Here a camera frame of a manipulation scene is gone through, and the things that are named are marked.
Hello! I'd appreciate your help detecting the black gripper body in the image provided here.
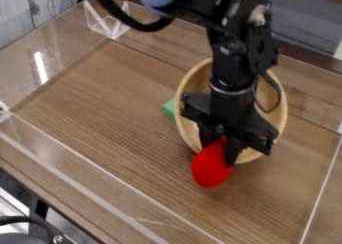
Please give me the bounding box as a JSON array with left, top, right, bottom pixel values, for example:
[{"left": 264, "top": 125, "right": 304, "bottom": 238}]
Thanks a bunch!
[{"left": 179, "top": 88, "right": 279, "bottom": 155}]

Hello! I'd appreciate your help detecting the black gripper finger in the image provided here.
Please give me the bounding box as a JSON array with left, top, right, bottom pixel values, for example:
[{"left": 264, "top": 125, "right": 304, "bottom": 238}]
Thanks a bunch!
[
  {"left": 198, "top": 122, "right": 224, "bottom": 148},
  {"left": 223, "top": 137, "right": 247, "bottom": 166}
]

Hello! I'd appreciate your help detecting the red felt strawberry toy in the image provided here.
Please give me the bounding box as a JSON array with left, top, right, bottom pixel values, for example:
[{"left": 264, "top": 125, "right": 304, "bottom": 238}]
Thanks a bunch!
[{"left": 191, "top": 138, "right": 232, "bottom": 188}]

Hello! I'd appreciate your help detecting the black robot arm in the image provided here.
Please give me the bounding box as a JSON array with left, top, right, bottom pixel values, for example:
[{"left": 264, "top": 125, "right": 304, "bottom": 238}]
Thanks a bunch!
[{"left": 96, "top": 0, "right": 280, "bottom": 166}]

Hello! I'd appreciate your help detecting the wooden bowl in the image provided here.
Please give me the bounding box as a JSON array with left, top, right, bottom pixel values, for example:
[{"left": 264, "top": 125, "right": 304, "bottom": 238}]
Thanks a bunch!
[{"left": 175, "top": 59, "right": 288, "bottom": 165}]

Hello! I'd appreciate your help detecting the green foam block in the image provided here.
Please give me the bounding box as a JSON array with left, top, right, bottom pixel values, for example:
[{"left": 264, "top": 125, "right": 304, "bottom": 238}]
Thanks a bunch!
[{"left": 162, "top": 99, "right": 175, "bottom": 119}]

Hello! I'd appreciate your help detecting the black cable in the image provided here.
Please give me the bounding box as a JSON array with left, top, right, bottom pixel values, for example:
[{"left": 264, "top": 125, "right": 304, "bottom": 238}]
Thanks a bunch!
[{"left": 251, "top": 71, "right": 284, "bottom": 115}]

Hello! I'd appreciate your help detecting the clear acrylic corner bracket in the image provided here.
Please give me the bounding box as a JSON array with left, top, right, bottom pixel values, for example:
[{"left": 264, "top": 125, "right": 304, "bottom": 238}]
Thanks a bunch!
[{"left": 83, "top": 1, "right": 129, "bottom": 40}]

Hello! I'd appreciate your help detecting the black metal table bracket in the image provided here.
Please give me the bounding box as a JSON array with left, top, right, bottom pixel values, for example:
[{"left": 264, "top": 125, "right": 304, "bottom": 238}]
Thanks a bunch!
[{"left": 28, "top": 198, "right": 77, "bottom": 244}]

